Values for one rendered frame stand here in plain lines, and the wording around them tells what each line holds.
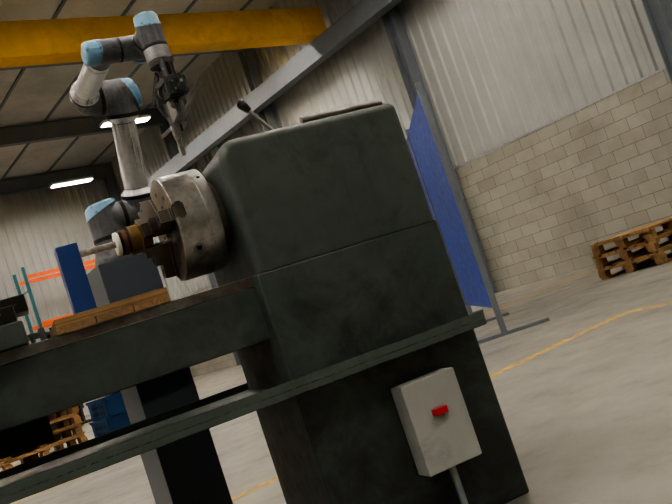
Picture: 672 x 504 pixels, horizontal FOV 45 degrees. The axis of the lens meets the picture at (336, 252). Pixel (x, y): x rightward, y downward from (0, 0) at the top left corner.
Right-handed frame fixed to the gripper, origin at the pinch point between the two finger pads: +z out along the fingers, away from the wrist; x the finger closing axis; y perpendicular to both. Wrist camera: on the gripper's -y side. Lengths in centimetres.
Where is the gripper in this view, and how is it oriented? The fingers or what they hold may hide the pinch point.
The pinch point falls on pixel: (179, 127)
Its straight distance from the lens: 249.1
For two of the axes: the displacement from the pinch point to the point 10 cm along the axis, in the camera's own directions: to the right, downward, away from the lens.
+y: 5.3, -2.3, -8.2
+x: 7.8, -2.5, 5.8
